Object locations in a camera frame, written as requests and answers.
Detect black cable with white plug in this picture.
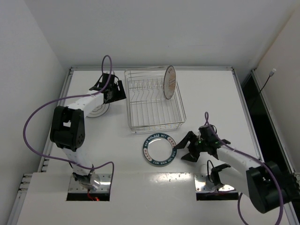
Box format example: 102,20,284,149
259,68,277,94

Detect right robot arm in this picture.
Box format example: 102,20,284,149
173,125,300,213

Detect metal wire dish rack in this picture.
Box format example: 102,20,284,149
124,66,186,133

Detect orange sunburst plate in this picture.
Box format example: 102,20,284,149
163,65,176,100

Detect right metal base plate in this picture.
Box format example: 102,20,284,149
194,173,236,194

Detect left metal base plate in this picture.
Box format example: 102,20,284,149
68,173,111,194

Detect dark teal rimmed plate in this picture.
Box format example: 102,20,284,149
142,133,177,167

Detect white plate teal rings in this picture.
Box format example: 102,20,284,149
87,102,110,119

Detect metal base plate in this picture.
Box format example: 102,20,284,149
68,173,111,194
194,173,236,194

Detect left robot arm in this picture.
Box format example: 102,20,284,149
50,72,126,191

